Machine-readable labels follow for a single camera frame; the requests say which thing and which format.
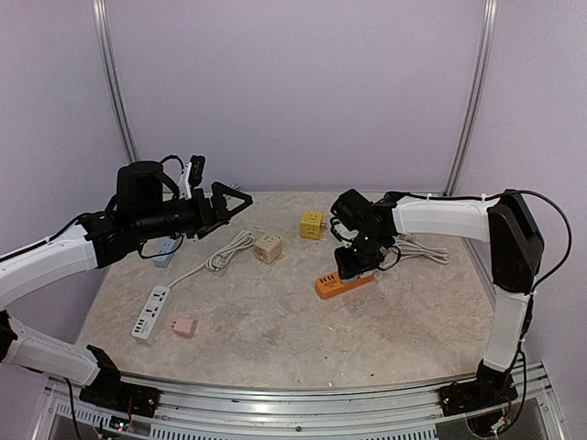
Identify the beige cube socket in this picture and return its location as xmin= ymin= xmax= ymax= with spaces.
xmin=253 ymin=235 xmax=282 ymax=264

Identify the blue usb charger plug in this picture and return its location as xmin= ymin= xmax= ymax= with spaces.
xmin=340 ymin=273 xmax=367 ymax=284

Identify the left aluminium frame post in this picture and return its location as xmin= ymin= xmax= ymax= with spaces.
xmin=91 ymin=0 xmax=139 ymax=165

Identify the white power strip cable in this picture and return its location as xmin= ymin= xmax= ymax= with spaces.
xmin=167 ymin=230 xmax=256 ymax=291

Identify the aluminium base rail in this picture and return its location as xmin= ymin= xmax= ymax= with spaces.
xmin=43 ymin=361 xmax=565 ymax=440

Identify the orange power strip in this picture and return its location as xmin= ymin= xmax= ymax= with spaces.
xmin=315 ymin=272 xmax=375 ymax=301

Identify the yellow cube socket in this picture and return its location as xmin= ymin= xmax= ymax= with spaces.
xmin=299 ymin=211 xmax=326 ymax=240

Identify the pink usb charger plug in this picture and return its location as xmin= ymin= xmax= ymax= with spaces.
xmin=172 ymin=317 xmax=198 ymax=338

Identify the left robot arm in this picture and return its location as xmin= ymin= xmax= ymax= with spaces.
xmin=1 ymin=156 xmax=253 ymax=408

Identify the aluminium frame post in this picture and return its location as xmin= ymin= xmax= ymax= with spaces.
xmin=91 ymin=0 xmax=139 ymax=165
xmin=443 ymin=0 xmax=499 ymax=196

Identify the white power strip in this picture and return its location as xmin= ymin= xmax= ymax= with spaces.
xmin=131 ymin=286 xmax=171 ymax=345

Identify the right aluminium frame post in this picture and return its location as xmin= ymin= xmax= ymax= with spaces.
xmin=443 ymin=0 xmax=499 ymax=196

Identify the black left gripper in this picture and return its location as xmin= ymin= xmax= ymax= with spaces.
xmin=134 ymin=181 xmax=252 ymax=240

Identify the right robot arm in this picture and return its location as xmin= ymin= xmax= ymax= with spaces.
xmin=330 ymin=189 xmax=545 ymax=415

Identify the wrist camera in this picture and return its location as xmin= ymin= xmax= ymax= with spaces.
xmin=329 ymin=217 xmax=358 ymax=248
xmin=178 ymin=155 xmax=205 ymax=200

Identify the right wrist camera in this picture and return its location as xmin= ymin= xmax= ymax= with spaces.
xmin=329 ymin=217 xmax=358 ymax=248

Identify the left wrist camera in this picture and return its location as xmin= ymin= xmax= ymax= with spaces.
xmin=178 ymin=155 xmax=205 ymax=200

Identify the blue power strip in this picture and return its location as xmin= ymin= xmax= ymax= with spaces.
xmin=152 ymin=236 xmax=183 ymax=268

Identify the orange strip white cable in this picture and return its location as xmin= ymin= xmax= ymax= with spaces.
xmin=389 ymin=236 xmax=450 ymax=267

